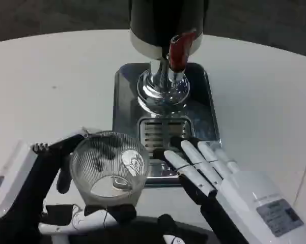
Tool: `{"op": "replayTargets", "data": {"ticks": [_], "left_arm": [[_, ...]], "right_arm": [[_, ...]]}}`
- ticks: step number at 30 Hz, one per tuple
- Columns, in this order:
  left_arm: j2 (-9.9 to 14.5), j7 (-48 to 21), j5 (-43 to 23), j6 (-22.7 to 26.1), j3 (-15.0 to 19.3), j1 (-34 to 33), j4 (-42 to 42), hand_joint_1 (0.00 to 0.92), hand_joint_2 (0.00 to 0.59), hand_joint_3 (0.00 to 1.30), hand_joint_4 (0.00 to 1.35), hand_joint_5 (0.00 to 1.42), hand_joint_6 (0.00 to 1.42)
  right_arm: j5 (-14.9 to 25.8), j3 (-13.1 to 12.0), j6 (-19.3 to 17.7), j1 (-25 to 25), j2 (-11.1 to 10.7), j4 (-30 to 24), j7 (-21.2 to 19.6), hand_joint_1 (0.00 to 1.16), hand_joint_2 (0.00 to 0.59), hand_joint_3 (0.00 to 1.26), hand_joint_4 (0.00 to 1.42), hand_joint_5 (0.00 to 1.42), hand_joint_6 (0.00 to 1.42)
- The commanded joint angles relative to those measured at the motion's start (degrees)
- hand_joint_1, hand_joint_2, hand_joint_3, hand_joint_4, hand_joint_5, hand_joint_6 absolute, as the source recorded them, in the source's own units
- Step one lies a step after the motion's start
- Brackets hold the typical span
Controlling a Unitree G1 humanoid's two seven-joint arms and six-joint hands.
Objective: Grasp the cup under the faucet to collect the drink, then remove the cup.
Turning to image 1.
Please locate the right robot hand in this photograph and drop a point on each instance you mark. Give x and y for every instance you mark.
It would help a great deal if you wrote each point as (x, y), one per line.
(249, 203)

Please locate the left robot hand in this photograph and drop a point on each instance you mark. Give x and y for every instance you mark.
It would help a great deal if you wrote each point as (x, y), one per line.
(20, 193)

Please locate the slotted steel tray grid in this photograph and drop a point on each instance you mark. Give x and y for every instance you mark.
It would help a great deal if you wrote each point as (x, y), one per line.
(155, 129)

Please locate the black steel drink dispenser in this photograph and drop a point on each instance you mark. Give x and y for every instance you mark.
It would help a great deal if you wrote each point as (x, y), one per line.
(165, 23)

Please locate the clear ribbed glass cup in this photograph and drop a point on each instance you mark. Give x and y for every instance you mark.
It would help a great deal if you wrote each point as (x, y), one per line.
(104, 188)

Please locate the steel drip tray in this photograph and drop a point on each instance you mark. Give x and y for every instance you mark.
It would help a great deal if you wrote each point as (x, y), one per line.
(124, 101)

